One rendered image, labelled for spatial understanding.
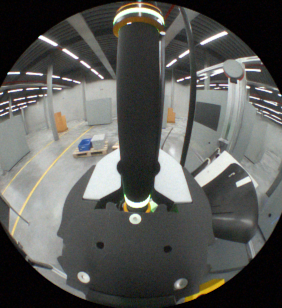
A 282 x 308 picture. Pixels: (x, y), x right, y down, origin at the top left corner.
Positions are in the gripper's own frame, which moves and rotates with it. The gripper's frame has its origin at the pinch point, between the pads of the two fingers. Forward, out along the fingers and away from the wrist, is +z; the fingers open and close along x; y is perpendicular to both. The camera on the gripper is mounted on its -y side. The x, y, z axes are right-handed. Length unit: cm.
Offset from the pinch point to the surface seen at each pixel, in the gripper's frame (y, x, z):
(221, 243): 75, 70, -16
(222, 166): 16.2, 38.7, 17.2
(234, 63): -44, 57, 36
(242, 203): 3.9, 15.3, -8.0
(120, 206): 26.5, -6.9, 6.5
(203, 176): 24.5, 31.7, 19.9
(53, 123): 46, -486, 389
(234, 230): 4.6, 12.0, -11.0
